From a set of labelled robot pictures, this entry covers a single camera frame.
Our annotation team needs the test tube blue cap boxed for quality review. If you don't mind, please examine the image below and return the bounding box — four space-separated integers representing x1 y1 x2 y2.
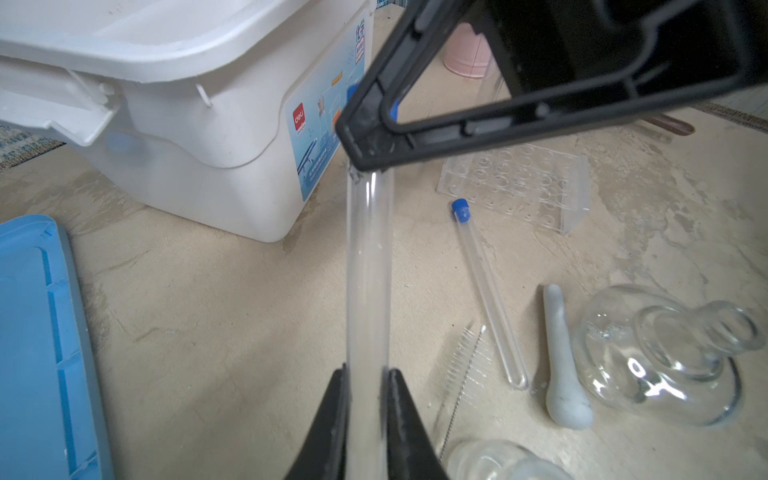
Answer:
344 166 395 479
451 198 530 391

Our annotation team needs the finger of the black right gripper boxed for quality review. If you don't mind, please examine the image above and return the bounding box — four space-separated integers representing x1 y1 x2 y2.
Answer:
335 1 736 172

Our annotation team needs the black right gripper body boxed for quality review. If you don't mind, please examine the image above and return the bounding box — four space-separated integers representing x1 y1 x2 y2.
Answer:
479 1 767 99

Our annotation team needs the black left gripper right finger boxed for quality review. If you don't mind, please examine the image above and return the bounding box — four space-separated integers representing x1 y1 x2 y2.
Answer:
386 369 449 480

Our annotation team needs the white ceramic pestle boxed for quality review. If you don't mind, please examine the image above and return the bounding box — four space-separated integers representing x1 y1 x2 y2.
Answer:
543 284 594 430

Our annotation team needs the clear acrylic test tube rack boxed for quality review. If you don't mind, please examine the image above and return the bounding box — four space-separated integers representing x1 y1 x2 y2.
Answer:
437 144 590 235

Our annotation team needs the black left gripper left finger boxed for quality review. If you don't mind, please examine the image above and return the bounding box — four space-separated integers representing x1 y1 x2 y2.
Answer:
284 367 348 480

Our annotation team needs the blue plastic bin lid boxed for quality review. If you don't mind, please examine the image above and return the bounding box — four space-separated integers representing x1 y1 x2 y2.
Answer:
1 215 115 479

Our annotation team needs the clear glass flask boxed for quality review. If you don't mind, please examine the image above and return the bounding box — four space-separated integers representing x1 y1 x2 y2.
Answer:
571 285 766 427

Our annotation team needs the pink metal pen bucket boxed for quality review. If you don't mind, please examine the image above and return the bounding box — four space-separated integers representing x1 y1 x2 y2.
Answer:
443 22 492 79

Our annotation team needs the white plastic storage bin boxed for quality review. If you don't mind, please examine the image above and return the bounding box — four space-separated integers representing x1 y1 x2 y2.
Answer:
1 1 376 243

